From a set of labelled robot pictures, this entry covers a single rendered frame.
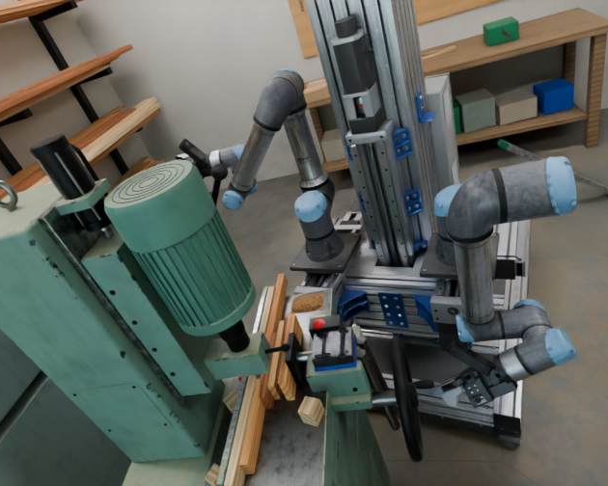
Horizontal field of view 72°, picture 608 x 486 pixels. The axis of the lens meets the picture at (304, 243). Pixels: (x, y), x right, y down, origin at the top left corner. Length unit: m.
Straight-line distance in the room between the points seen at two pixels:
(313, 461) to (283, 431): 0.11
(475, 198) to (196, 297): 0.58
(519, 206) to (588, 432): 1.28
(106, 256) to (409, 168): 1.02
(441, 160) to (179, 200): 1.21
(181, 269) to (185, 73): 3.66
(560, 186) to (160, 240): 0.74
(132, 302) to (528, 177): 0.81
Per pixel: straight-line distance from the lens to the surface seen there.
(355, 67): 1.30
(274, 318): 1.24
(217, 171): 0.89
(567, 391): 2.14
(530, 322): 1.18
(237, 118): 4.31
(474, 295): 1.09
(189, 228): 0.75
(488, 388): 1.19
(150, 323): 0.93
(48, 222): 0.85
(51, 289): 0.90
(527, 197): 0.92
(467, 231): 0.95
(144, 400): 1.07
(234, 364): 1.02
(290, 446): 1.02
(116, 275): 0.86
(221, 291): 0.83
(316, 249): 1.56
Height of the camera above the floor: 1.74
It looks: 32 degrees down
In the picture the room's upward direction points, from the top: 20 degrees counter-clockwise
